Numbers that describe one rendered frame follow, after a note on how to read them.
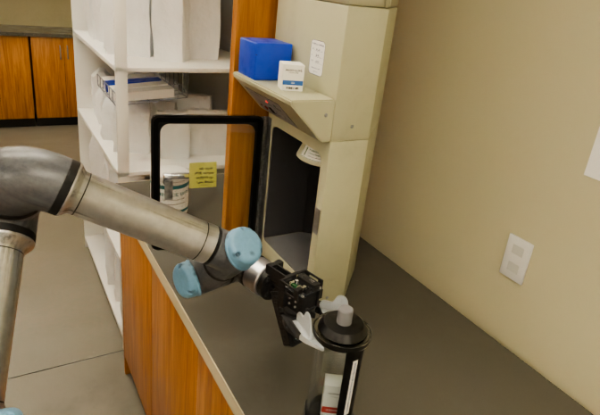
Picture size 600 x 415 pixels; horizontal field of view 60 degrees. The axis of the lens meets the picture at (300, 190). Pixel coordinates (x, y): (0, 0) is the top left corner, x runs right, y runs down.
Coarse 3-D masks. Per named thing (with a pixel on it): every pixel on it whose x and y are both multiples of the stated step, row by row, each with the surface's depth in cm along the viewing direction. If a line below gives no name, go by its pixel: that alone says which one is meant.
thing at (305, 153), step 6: (300, 150) 138; (306, 150) 135; (312, 150) 133; (300, 156) 136; (306, 156) 134; (312, 156) 133; (318, 156) 132; (306, 162) 134; (312, 162) 133; (318, 162) 132
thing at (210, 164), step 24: (168, 144) 138; (192, 144) 141; (216, 144) 143; (240, 144) 146; (168, 168) 141; (192, 168) 143; (216, 168) 146; (240, 168) 148; (192, 192) 146; (216, 192) 149; (240, 192) 151; (216, 216) 152; (240, 216) 154
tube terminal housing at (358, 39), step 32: (288, 0) 130; (320, 0) 121; (288, 32) 132; (320, 32) 120; (352, 32) 112; (384, 32) 116; (352, 64) 115; (384, 64) 128; (352, 96) 119; (288, 128) 137; (352, 128) 122; (352, 160) 126; (320, 192) 127; (352, 192) 130; (320, 224) 129; (352, 224) 134; (320, 256) 133; (352, 256) 146
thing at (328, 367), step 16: (320, 336) 93; (368, 336) 95; (320, 352) 95; (336, 352) 93; (320, 368) 96; (336, 368) 94; (320, 384) 97; (336, 384) 95; (320, 400) 98; (336, 400) 97
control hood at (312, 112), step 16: (240, 80) 134; (256, 80) 128; (272, 80) 130; (272, 96) 119; (288, 96) 115; (304, 96) 116; (320, 96) 118; (288, 112) 120; (304, 112) 114; (320, 112) 116; (304, 128) 120; (320, 128) 118
